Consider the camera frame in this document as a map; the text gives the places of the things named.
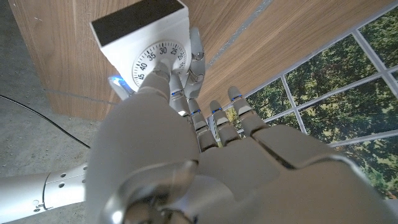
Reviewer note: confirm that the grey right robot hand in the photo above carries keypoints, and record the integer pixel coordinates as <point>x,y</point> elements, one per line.
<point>196,62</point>

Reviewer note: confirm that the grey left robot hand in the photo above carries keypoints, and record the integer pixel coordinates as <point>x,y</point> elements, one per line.
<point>236,177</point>

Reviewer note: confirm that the white kitchen timer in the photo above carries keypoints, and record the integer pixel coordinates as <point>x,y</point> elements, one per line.
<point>133,40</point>

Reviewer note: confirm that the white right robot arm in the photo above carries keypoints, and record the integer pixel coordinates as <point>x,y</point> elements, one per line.
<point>37,193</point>

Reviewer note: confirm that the printed window backdrop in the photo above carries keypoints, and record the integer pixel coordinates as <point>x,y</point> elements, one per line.
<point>342,93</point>

